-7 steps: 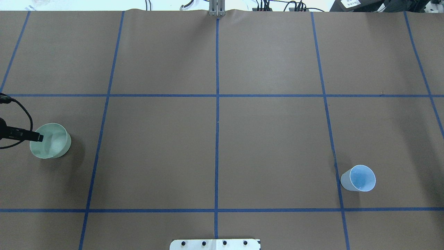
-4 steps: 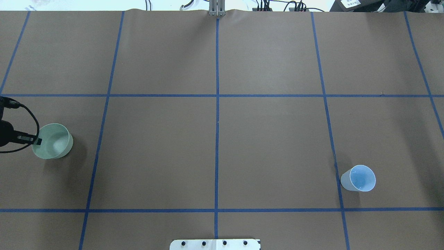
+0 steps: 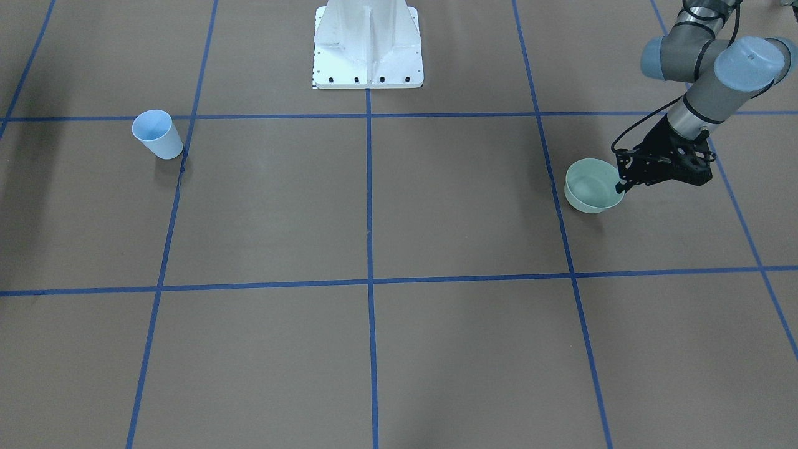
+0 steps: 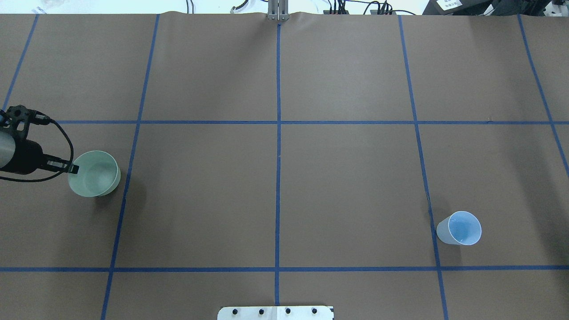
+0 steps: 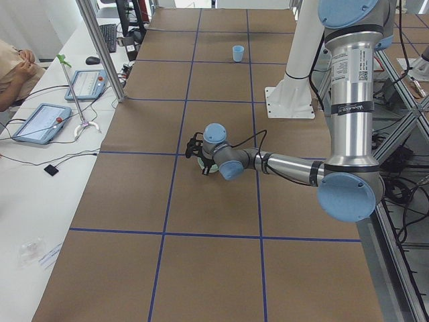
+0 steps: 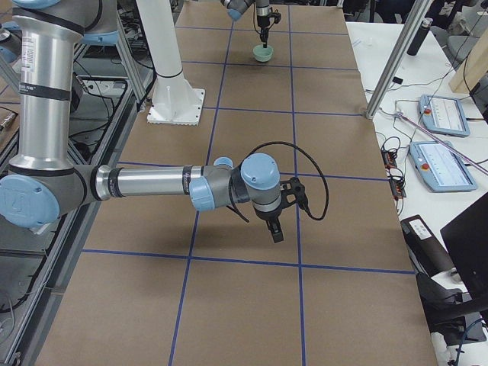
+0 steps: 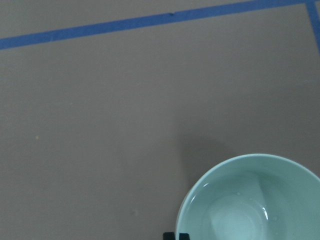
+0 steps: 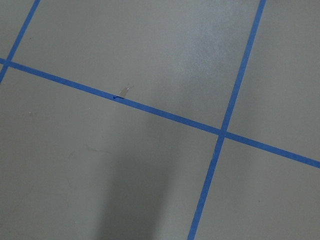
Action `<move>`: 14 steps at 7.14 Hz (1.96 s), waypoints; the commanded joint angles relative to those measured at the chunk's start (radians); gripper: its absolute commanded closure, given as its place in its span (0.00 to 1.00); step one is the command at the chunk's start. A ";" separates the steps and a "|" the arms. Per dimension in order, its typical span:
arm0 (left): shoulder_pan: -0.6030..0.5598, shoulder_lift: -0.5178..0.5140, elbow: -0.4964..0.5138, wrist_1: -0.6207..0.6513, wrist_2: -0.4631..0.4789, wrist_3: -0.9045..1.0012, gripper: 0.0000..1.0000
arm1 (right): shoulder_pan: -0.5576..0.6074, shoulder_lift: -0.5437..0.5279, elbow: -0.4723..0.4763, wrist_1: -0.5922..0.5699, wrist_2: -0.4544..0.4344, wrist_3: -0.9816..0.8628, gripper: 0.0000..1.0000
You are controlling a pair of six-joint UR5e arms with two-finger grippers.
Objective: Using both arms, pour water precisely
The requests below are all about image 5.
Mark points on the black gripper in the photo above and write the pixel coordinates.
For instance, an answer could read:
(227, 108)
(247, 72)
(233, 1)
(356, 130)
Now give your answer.
(208, 163)

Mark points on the seated person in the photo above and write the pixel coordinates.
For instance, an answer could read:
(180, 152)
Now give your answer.
(19, 75)

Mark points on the green plastic bowl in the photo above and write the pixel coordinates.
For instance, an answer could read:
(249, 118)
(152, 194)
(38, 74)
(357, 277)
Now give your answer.
(213, 168)

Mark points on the upper blue teach pendant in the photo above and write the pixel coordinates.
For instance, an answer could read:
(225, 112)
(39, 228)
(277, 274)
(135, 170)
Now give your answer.
(89, 84)

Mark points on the small black square pad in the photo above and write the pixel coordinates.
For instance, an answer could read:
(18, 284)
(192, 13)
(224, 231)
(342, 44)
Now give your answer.
(51, 170)

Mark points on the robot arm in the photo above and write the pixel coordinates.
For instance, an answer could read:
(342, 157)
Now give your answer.
(348, 182)

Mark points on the blue teach pendant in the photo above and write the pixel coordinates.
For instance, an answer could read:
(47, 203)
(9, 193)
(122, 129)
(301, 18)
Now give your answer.
(43, 124)
(89, 84)

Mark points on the metal rod stand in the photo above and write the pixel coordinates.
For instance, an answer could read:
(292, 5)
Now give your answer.
(84, 122)

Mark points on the lower blue teach pendant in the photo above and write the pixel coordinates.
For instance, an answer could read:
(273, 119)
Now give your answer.
(43, 124)

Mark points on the black keyboard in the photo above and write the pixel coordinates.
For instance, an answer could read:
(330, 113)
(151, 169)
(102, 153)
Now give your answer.
(109, 33)

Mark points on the clear plastic bag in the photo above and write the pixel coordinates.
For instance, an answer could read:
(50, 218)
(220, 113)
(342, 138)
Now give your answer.
(30, 251)

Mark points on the light blue plastic cup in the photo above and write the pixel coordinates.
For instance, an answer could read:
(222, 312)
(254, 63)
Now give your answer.
(238, 53)

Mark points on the white camera stand base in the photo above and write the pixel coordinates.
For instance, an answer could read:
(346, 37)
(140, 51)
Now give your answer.
(292, 98)

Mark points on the aluminium frame post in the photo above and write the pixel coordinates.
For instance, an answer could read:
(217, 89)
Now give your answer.
(89, 17)

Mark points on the black computer mouse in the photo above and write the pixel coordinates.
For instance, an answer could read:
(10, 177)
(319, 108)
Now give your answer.
(92, 60)

